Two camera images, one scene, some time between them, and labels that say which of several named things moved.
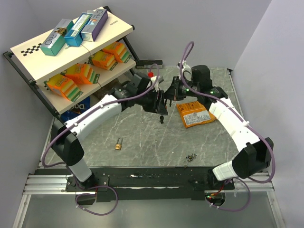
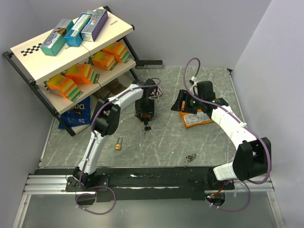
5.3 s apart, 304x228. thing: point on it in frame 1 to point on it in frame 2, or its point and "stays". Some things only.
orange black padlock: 169,96 to 145,117
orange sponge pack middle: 81,72 stays
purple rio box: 92,30 stays
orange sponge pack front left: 60,83 stays
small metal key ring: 189,158 stays
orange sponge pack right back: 121,53 stays
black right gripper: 175,88 to 184,95
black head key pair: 161,118 to 147,128
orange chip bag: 193,113 stays
